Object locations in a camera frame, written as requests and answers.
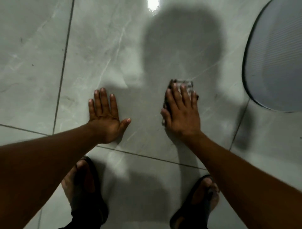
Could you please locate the person's left hand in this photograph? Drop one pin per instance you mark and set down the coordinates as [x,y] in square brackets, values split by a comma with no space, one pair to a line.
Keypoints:
[106,125]

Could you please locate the person's right hand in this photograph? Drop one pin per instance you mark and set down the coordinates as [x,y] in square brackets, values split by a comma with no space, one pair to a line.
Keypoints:
[182,118]

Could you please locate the person's left thumb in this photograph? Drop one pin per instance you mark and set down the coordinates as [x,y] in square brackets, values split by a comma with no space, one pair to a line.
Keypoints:
[125,124]

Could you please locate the person's right little finger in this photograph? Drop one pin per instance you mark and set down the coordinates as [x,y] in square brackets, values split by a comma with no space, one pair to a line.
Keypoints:
[194,101]

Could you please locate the person's left little finger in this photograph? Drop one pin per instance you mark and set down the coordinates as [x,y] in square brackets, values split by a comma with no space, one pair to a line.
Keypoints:
[91,108]

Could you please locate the person's left middle finger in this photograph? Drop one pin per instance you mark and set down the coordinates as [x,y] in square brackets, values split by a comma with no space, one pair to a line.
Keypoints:
[105,101]

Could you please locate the person's right middle finger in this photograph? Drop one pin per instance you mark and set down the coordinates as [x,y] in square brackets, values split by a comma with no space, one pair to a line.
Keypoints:
[178,95]

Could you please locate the person's right thumb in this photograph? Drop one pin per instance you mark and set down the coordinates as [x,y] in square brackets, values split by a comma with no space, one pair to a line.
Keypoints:
[165,117]

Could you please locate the dark scrubbing pad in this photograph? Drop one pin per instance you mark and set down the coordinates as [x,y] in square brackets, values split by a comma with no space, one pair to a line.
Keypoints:
[187,83]

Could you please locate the person's left forearm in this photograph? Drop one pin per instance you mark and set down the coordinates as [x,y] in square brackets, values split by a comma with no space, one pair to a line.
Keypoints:
[47,169]

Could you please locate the person's right forearm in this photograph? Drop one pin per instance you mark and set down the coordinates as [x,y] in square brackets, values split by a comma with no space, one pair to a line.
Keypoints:
[247,188]

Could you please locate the person's left foot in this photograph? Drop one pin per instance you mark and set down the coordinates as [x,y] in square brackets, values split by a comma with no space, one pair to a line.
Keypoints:
[72,188]

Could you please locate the person's foot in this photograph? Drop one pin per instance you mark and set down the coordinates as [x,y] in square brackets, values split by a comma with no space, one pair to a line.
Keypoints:
[213,192]
[72,188]

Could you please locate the black left sandal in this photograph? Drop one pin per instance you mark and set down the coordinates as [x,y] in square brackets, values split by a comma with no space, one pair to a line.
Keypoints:
[99,207]

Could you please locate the black sandal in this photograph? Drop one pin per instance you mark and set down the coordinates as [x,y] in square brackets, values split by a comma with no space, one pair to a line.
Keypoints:
[99,207]
[188,217]

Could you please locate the person's right foot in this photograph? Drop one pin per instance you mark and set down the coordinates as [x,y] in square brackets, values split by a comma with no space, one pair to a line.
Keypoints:
[213,192]

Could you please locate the grey oval ribbed panel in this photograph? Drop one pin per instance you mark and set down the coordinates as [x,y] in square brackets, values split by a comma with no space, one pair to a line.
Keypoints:
[276,61]

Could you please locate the black right sandal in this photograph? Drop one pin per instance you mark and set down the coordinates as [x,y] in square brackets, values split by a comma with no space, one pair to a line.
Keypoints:
[188,217]

